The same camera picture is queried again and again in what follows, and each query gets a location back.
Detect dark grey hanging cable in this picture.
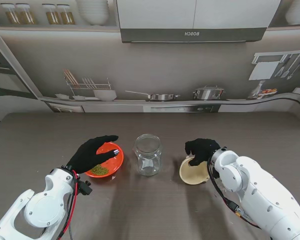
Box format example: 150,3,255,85
68,219,75,240

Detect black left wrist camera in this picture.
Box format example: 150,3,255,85
76,180,93,196

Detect beige plastic funnel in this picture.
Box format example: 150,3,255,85
179,154,211,186

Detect green mung beans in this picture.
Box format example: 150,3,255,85
89,163,110,176

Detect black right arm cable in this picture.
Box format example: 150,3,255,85
206,159,262,230

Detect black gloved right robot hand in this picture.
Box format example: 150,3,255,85
184,138,222,168

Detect clear glass jar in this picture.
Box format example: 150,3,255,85
132,134,164,177

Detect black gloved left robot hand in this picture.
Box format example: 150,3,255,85
66,134,120,175

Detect printed kitchen backdrop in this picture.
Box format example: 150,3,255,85
0,0,300,123

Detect orange plastic bowl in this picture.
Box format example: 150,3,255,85
82,141,125,179

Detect red left arm cable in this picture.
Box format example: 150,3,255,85
62,171,81,240

